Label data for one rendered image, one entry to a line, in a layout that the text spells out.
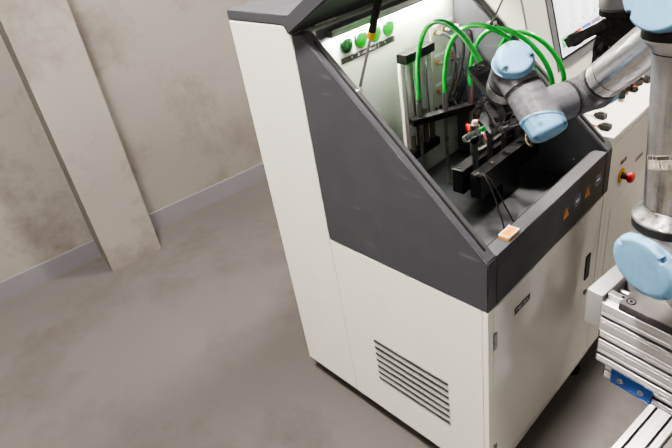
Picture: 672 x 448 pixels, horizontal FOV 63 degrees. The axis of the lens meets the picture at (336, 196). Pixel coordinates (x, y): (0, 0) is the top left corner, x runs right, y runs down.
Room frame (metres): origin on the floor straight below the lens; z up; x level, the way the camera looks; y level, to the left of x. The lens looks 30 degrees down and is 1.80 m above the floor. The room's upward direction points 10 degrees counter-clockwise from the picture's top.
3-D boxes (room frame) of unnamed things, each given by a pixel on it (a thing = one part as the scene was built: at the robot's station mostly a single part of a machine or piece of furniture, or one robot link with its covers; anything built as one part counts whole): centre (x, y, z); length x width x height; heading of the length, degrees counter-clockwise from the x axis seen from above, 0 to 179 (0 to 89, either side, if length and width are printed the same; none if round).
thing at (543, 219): (1.26, -0.58, 0.87); 0.62 x 0.04 x 0.16; 130
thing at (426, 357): (1.46, -0.41, 0.39); 0.70 x 0.58 x 0.79; 130
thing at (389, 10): (1.64, -0.26, 1.43); 0.54 x 0.03 x 0.02; 130
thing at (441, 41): (1.80, -0.45, 1.20); 0.13 x 0.03 x 0.31; 130
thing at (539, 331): (1.25, -0.59, 0.44); 0.65 x 0.02 x 0.68; 130
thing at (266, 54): (2.02, -0.40, 0.75); 1.40 x 0.28 x 1.50; 130
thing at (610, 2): (1.28, -0.72, 1.45); 0.08 x 0.08 x 0.05
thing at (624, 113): (1.78, -1.06, 0.96); 0.70 x 0.22 x 0.03; 130
